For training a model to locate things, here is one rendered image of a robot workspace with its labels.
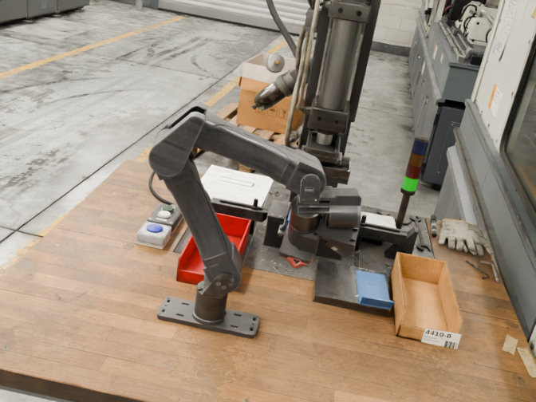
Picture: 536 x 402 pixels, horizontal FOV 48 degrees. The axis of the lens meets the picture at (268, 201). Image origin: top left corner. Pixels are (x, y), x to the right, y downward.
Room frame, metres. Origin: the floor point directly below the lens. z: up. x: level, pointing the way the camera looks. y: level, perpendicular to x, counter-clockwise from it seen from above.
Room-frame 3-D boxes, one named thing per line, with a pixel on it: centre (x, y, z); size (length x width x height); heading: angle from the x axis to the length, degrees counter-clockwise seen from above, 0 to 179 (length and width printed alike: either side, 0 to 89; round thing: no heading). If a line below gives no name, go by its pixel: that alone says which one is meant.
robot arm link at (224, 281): (1.00, 0.07, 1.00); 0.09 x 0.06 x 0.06; 6
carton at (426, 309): (1.17, -0.38, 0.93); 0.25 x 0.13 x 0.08; 176
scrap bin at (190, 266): (1.24, 0.10, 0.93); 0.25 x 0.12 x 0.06; 176
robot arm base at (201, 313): (1.00, 0.08, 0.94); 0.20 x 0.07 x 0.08; 86
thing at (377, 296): (1.18, -0.27, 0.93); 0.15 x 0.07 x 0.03; 0
